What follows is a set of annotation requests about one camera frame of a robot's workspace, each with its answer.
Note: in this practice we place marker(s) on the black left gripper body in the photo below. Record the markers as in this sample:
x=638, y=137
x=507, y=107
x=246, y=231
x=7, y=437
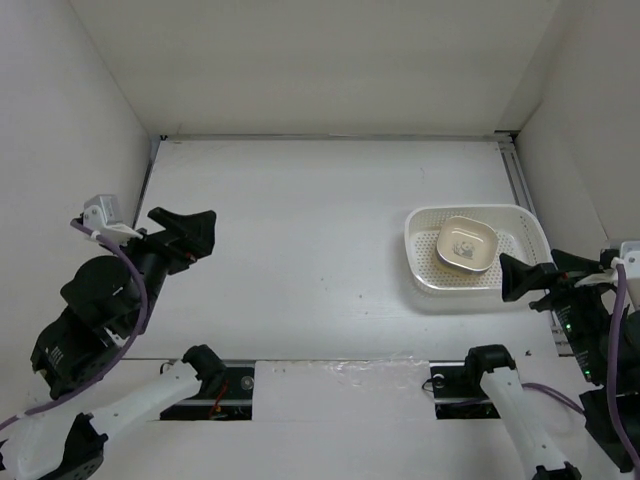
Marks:
x=157, y=257

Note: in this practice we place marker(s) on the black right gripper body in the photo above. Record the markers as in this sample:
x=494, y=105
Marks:
x=569, y=297

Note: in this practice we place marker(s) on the cream panda plate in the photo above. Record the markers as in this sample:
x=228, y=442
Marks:
x=467, y=245

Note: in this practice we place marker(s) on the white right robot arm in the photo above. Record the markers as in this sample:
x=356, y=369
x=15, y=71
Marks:
x=589, y=300

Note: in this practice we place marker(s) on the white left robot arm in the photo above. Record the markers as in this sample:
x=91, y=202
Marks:
x=108, y=304

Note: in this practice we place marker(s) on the white perforated plastic bin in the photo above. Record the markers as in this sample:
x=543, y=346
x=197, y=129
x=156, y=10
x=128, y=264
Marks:
x=439, y=289

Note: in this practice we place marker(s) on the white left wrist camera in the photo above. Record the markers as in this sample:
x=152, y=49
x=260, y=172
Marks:
x=102, y=217

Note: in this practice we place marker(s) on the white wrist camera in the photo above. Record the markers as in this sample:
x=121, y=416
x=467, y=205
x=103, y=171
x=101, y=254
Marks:
x=102, y=217
x=627, y=255

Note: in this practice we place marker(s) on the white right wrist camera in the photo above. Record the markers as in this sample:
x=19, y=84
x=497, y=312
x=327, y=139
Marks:
x=627, y=255

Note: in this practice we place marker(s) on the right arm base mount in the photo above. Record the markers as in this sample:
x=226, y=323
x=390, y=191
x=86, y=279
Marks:
x=455, y=385

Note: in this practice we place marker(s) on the aluminium rail right side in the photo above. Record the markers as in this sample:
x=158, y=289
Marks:
x=522, y=197

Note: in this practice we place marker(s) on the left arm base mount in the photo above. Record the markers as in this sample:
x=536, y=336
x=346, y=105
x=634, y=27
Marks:
x=226, y=391

